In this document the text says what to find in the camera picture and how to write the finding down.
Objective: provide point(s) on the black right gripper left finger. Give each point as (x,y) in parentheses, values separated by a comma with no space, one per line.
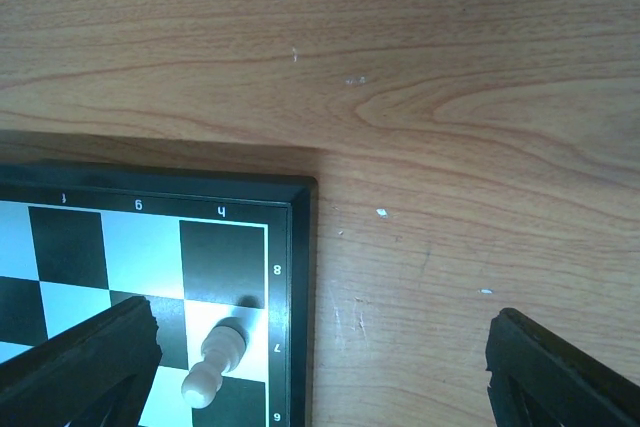
(97,373)

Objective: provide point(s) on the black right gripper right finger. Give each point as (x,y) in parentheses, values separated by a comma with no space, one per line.
(539,379)

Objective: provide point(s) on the white pawn on board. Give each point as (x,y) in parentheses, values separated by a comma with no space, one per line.
(221,352)

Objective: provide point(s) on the black white chess board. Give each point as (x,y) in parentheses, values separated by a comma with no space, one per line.
(204,248)

